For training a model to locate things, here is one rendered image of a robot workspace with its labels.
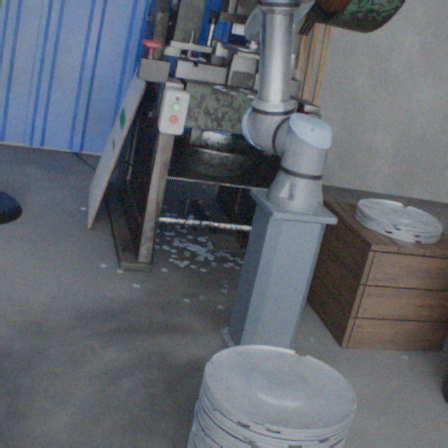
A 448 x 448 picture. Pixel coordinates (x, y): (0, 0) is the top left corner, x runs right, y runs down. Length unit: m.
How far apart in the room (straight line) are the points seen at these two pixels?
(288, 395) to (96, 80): 2.61
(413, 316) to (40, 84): 2.23
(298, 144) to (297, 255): 0.29
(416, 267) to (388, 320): 0.19
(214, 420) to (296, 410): 0.15
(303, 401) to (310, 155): 0.73
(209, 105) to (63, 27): 1.45
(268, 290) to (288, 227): 0.18
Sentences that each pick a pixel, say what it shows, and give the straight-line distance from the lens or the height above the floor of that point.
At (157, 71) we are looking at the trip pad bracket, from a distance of 2.24.
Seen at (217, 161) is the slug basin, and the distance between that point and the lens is 2.45.
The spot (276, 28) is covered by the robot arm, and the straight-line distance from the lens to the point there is 1.80.
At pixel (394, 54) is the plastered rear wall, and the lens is 4.08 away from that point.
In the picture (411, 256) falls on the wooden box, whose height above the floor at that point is 0.33.
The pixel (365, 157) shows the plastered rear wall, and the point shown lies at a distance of 4.13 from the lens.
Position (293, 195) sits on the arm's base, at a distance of 1.79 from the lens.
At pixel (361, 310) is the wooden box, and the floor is 0.14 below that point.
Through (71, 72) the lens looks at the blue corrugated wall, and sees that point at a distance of 3.62.
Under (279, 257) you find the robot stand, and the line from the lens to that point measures 1.81.
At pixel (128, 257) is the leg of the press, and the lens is 2.40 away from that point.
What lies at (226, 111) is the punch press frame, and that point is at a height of 0.57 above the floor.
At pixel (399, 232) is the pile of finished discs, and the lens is 2.15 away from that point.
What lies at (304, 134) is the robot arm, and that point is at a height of 0.65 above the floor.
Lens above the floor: 0.95
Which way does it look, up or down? 18 degrees down
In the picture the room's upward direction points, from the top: 12 degrees clockwise
